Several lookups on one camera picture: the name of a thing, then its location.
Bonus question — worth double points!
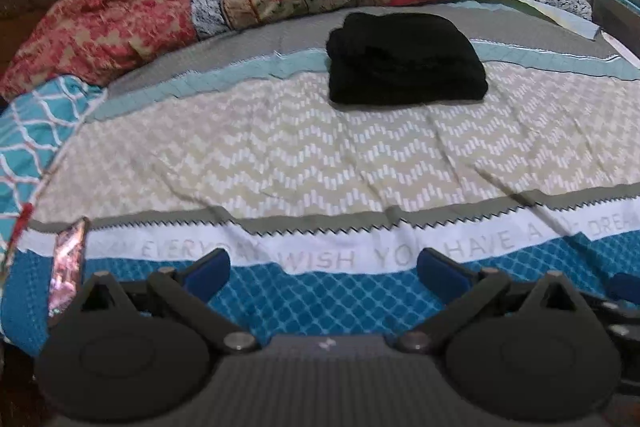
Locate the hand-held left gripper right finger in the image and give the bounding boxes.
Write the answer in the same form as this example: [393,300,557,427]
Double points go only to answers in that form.
[397,248,585,354]

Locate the smartphone in clear case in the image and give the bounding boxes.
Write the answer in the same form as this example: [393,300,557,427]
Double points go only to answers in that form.
[47,217,89,326]

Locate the carved wooden headboard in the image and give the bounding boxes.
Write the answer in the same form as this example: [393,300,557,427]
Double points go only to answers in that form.
[0,0,82,78]

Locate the patterned teal beige bedspread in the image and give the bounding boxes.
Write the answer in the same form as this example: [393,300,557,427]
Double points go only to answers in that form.
[0,2,640,358]

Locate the black pants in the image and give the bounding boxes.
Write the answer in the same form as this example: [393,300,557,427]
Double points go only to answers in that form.
[326,12,489,106]

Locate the light green bed sheet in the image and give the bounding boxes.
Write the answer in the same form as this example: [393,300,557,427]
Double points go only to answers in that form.
[480,0,602,40]

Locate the teal lattice print pillow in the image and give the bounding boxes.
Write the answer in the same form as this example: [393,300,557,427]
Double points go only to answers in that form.
[0,74,109,258]

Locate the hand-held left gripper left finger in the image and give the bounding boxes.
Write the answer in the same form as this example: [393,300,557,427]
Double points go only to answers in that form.
[72,248,258,354]

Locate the red floral patchwork quilt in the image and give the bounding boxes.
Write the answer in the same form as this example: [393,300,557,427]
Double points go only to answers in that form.
[0,0,594,104]

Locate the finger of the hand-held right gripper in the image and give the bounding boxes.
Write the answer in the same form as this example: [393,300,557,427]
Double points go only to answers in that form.
[595,272,640,350]

